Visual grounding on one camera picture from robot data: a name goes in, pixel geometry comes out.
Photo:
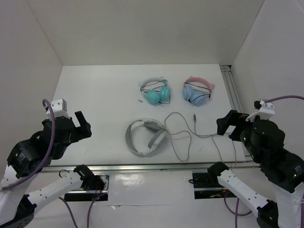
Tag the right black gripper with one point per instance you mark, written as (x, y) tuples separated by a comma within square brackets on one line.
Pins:
[(231, 118)]

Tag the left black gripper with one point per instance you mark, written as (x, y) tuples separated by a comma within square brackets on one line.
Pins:
[(84, 130)]

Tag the grey white headphones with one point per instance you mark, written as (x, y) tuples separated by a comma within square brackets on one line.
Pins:
[(144, 136)]

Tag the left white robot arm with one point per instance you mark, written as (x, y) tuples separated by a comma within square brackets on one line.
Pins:
[(21, 196)]

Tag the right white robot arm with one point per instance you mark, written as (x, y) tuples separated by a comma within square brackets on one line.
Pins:
[(283, 170)]

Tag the blue pink cat-ear headphones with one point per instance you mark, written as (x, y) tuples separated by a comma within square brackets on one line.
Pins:
[(197, 90)]

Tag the teal cat-ear headphones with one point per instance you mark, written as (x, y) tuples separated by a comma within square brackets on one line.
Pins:
[(156, 90)]

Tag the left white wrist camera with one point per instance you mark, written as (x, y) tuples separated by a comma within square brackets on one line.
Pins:
[(59, 108)]

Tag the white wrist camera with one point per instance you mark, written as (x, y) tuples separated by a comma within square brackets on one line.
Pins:
[(59, 108), (263, 110)]

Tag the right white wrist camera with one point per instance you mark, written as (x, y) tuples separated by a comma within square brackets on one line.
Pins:
[(263, 110)]

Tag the aluminium front rail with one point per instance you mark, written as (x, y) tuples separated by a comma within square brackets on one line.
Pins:
[(152, 167)]

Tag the aluminium side rail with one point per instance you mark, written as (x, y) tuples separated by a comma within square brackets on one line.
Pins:
[(231, 88)]

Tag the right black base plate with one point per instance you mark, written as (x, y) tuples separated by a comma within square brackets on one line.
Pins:
[(204, 188)]

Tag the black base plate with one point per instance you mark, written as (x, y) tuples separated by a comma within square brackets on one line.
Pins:
[(86, 195), (204, 188)]

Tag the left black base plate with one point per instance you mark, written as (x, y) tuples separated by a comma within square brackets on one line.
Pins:
[(86, 195)]

